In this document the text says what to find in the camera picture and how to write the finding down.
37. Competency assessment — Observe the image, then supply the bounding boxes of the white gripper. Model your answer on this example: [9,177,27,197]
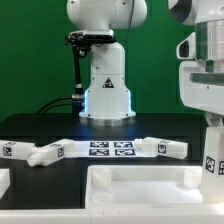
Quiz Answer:
[179,61,224,127]

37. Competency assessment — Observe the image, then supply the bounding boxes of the white desk top tray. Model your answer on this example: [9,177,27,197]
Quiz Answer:
[84,165,224,210]

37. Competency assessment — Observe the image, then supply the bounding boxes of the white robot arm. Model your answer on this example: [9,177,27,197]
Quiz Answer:
[65,0,224,127]

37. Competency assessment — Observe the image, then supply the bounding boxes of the marker tag sheet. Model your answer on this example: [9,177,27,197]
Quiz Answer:
[72,141,144,158]

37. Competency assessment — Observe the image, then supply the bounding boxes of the white block left edge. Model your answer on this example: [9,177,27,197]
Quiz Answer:
[0,169,10,199]

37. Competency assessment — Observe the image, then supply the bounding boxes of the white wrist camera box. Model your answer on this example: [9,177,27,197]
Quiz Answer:
[176,32,196,60]

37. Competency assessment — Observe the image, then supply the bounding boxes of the black cables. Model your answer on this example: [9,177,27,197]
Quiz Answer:
[37,93,84,114]

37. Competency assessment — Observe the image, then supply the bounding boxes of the white front rail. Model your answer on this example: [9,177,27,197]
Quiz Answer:
[0,209,224,224]

